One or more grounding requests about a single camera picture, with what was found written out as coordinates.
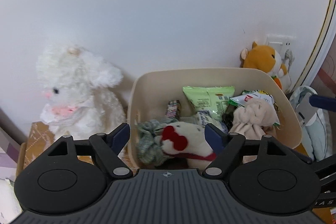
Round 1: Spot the white plug with cable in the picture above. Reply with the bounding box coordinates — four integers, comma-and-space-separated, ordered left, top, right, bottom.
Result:
282, 49, 295, 73

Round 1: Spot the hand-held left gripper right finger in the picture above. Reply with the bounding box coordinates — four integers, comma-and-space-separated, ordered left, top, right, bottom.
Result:
203, 123, 289, 179

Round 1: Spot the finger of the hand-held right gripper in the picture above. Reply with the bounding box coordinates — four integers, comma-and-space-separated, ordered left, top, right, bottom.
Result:
309, 94, 336, 111
291, 148, 336, 180

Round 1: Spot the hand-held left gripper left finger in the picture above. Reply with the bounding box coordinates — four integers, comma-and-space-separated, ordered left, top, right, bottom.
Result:
47, 123, 133, 180

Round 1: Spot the colourful candy pack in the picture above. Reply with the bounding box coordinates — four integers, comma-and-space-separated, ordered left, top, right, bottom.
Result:
165, 100, 181, 119

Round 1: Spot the white cloth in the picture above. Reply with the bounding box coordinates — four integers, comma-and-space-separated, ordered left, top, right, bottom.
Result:
0, 178, 23, 223

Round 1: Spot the white plush with red bow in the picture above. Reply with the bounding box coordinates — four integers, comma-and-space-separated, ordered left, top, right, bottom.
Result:
160, 121, 217, 169

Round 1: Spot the grey-green scrunchie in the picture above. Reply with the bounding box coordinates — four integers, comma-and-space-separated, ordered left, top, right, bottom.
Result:
136, 119, 179, 165

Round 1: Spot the white lamb plush toy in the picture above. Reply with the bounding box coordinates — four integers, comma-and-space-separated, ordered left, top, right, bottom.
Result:
36, 44, 126, 142

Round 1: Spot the brown hair claw clip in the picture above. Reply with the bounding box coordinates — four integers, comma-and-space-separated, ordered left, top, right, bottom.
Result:
223, 111, 235, 131

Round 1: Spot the beige plastic basket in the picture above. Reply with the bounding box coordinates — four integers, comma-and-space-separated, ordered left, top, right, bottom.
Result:
127, 67, 302, 169

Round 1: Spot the green snack packet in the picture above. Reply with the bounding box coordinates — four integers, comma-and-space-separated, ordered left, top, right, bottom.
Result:
182, 86, 235, 122

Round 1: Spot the orange hamster plush toy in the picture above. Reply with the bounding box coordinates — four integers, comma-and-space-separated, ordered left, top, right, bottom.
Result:
240, 41, 289, 90

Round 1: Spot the brown floral storage box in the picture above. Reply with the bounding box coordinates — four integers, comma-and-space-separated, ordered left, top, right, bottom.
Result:
17, 122, 137, 177

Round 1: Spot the cream door frame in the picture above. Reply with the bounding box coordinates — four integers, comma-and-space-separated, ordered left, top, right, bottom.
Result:
289, 0, 336, 94

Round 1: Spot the beige knotted cloth bunny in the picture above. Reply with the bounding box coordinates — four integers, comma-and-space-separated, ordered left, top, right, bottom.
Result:
230, 98, 280, 140

